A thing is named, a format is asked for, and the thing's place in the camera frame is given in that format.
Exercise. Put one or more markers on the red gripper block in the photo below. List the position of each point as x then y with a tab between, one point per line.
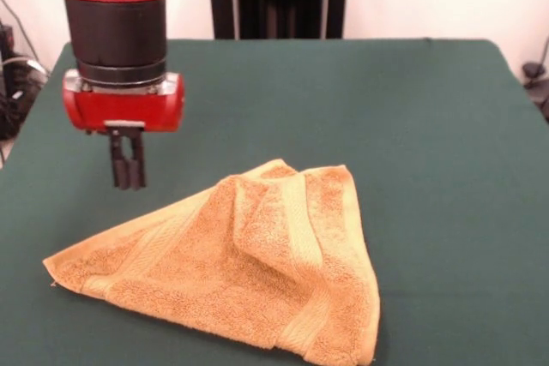
124	109

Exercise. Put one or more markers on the orange terry towel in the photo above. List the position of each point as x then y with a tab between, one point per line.
236	263

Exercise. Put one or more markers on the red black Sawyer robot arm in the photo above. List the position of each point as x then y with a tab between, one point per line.
116	19

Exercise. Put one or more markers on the dark green table cloth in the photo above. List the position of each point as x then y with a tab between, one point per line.
429	169

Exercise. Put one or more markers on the black plug adapter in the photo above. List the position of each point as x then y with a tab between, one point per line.
534	79

